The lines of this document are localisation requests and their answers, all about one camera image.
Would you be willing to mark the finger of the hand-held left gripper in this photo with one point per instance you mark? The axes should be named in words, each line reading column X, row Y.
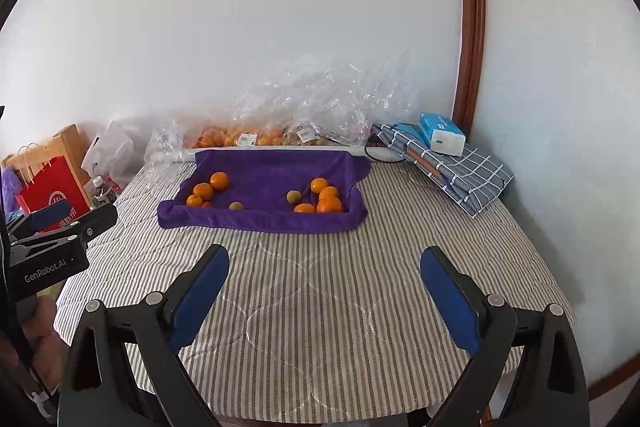
column 50, row 214
column 97, row 222

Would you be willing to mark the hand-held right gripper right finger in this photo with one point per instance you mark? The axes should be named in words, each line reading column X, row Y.
column 450, row 302

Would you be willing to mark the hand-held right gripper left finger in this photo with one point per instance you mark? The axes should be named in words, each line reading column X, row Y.
column 197, row 302

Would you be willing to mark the green plum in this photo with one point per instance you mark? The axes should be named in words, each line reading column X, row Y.
column 236, row 206
column 293, row 197

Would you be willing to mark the medium orange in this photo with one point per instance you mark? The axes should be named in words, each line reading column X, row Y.
column 318, row 183
column 330, row 192
column 203, row 191
column 303, row 208

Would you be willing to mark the mandarin orange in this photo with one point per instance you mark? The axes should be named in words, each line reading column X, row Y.
column 219, row 181

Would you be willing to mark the purple towel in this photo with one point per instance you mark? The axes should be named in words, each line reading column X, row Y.
column 260, row 177

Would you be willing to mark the large orange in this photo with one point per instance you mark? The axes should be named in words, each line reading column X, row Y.
column 330, row 206

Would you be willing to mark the person's left hand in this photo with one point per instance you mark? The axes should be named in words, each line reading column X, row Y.
column 47, row 342

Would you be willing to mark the red paper bag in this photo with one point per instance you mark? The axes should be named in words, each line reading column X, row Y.
column 52, row 187

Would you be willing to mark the clear water bottle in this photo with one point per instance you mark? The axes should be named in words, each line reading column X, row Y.
column 100, row 192

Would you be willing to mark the red labelled packet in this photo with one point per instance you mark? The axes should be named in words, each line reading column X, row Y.
column 114, row 188

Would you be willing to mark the purple fluffy item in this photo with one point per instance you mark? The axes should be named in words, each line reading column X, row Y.
column 7, row 189

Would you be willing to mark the white plastic bag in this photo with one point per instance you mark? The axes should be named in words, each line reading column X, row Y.
column 107, row 152

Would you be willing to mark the wooden chair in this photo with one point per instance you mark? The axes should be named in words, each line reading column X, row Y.
column 70, row 142

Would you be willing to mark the crumpled clear plastic bag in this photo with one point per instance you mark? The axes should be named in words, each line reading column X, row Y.
column 162, row 139

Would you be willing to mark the striped grey white blanket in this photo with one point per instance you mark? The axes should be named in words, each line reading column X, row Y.
column 310, row 307

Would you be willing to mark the blue plaid folded cloth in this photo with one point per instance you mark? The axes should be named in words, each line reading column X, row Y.
column 470, row 182

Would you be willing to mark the clear bag of oranges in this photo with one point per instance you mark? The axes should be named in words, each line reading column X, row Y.
column 235, row 137

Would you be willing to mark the blue tissue box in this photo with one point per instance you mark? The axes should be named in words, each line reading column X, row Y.
column 442, row 132

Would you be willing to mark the wooden baseboard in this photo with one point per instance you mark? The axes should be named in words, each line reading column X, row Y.
column 607, row 388

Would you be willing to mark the clear bag of brown fruit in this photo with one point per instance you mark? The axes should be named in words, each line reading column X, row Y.
column 340, row 107

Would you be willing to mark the wooden door frame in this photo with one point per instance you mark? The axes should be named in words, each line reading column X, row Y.
column 470, row 7

